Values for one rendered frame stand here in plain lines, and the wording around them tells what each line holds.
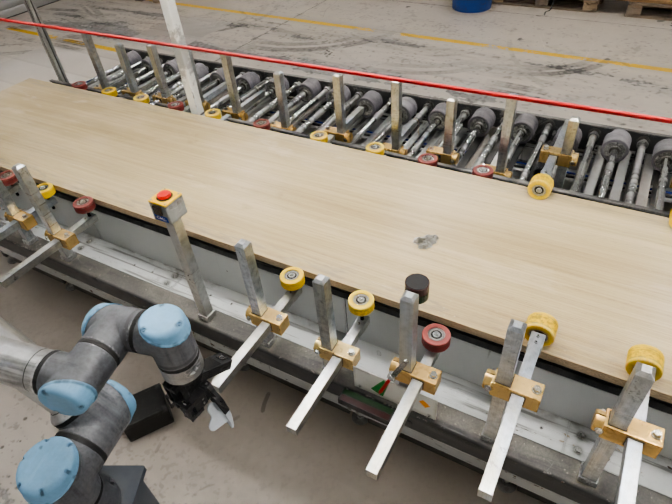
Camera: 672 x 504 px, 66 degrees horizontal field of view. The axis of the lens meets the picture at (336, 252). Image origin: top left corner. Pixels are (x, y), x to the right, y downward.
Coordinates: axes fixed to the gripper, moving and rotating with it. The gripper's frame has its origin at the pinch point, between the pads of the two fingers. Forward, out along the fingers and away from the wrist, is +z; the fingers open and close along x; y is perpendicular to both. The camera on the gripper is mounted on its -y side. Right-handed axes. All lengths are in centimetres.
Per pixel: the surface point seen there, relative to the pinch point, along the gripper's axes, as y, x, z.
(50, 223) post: -31, -115, 5
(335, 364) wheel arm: -33.8, 13.5, 12.2
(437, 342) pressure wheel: -48, 38, 3
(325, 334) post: -36.8, 8.8, 4.7
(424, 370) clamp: -41, 38, 7
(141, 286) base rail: -34, -76, 24
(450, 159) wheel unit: -145, 1, 9
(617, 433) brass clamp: -40, 84, -2
